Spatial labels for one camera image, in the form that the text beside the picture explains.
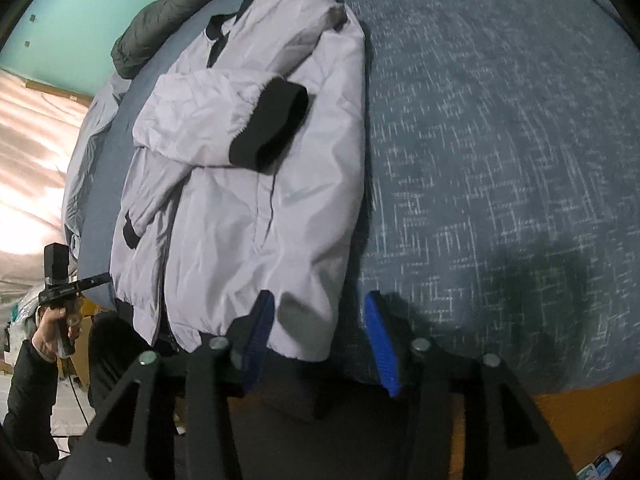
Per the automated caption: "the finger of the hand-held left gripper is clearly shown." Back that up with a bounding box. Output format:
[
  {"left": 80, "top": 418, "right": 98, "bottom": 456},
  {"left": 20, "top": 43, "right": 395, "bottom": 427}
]
[{"left": 77, "top": 272, "right": 112, "bottom": 292}]

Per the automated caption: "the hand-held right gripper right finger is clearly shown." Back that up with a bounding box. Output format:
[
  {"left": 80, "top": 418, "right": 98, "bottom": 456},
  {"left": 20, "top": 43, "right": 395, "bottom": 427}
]
[{"left": 363, "top": 290, "right": 576, "bottom": 480}]

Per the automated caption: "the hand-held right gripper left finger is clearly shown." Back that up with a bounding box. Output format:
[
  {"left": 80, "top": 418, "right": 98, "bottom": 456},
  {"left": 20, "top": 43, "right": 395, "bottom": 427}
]
[{"left": 59, "top": 290, "right": 277, "bottom": 480}]

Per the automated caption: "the light grey jacket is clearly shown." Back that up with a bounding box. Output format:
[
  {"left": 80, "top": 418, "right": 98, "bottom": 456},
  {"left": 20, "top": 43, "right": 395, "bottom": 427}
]
[{"left": 109, "top": 0, "right": 367, "bottom": 421}]

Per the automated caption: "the person's left forearm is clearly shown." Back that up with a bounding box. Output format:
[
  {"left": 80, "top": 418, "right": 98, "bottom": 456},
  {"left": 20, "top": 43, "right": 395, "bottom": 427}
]
[{"left": 0, "top": 340, "right": 61, "bottom": 463}]

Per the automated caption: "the person's left hand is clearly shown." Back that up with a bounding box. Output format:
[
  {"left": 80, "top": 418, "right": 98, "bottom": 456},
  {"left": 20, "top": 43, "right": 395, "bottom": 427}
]
[{"left": 32, "top": 306, "right": 84, "bottom": 361}]

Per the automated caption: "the crumpled plastic bag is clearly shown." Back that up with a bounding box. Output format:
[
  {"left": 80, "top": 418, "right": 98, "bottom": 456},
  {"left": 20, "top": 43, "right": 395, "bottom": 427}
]
[{"left": 5, "top": 287, "right": 46, "bottom": 346}]

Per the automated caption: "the pink curtain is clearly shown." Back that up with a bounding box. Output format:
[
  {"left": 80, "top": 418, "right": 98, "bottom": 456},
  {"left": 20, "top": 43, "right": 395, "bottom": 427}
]
[{"left": 0, "top": 67, "right": 91, "bottom": 281}]

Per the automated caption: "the blue patterned bed sheet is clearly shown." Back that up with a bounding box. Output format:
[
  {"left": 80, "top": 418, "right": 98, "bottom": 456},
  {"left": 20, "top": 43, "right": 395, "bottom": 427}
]
[{"left": 75, "top": 0, "right": 640, "bottom": 396}]

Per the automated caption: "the dark grey pillow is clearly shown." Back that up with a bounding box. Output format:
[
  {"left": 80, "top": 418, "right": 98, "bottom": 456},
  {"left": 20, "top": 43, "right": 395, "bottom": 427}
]
[{"left": 111, "top": 0, "right": 251, "bottom": 80}]

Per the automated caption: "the blue white packet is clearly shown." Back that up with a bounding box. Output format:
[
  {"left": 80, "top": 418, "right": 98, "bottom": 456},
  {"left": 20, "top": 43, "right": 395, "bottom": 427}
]
[{"left": 575, "top": 449, "right": 625, "bottom": 480}]

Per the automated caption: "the black cable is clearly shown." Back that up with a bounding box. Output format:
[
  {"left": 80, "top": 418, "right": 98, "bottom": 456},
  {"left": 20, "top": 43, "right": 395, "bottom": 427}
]
[{"left": 57, "top": 360, "right": 96, "bottom": 433}]

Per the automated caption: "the wooden window frame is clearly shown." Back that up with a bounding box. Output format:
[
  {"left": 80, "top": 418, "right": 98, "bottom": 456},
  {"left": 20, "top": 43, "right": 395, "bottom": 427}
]
[{"left": 25, "top": 80, "right": 95, "bottom": 107}]

